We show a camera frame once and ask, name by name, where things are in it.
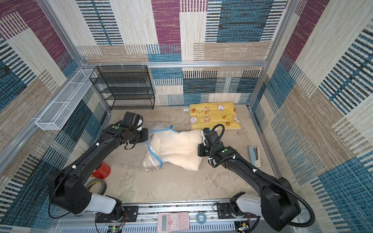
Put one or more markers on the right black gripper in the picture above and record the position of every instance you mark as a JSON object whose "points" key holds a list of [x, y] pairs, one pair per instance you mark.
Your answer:
{"points": [[201, 149]]}

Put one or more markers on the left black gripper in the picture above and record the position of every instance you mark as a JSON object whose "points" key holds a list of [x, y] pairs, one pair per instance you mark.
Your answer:
{"points": [[145, 131]]}

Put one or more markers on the cream fleece blanket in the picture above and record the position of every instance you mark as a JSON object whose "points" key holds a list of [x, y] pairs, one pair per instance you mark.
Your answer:
{"points": [[181, 149]]}

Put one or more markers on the clear vacuum bag blue zipper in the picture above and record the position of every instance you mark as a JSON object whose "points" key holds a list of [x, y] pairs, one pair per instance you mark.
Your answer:
{"points": [[153, 160]]}

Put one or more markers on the yellow cartoon print blanket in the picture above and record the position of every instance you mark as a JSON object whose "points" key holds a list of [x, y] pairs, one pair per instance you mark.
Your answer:
{"points": [[208, 115]]}

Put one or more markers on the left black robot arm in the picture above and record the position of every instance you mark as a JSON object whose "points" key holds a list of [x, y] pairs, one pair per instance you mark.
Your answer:
{"points": [[66, 187]]}

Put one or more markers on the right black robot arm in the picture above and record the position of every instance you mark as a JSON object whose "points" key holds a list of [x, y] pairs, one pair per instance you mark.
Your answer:
{"points": [[276, 201]]}

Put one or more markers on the light blue stapler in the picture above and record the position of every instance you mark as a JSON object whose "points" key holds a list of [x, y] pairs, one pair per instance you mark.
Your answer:
{"points": [[254, 156]]}

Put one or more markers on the red pencil cup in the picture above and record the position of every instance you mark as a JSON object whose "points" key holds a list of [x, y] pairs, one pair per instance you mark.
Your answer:
{"points": [[102, 171]]}

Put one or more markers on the light blue tape roll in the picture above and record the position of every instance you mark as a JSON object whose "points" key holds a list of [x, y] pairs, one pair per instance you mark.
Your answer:
{"points": [[201, 218]]}

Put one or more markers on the grey tape roll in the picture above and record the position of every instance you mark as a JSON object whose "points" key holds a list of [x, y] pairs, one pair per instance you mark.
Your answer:
{"points": [[97, 186]]}

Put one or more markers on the pink calculator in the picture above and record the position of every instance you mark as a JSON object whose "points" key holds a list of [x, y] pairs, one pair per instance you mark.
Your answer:
{"points": [[173, 222]]}

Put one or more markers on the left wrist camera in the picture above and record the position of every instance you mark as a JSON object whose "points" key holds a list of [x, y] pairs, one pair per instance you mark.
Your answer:
{"points": [[140, 123]]}

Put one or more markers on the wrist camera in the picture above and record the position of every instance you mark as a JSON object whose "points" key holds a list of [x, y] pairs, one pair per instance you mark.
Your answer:
{"points": [[206, 136], [140, 123]]}

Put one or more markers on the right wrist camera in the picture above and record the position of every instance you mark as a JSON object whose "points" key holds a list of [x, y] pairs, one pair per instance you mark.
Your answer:
{"points": [[206, 136]]}

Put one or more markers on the black wire mesh shelf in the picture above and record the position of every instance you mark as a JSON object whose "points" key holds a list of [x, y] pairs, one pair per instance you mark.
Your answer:
{"points": [[124, 87]]}

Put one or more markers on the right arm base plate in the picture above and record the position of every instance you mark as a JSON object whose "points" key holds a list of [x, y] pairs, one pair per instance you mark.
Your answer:
{"points": [[226, 211]]}

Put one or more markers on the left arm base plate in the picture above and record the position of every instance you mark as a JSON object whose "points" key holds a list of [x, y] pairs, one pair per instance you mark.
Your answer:
{"points": [[125, 214]]}

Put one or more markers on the white wire mesh basket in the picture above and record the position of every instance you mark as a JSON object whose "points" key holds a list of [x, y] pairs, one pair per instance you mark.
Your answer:
{"points": [[60, 110]]}

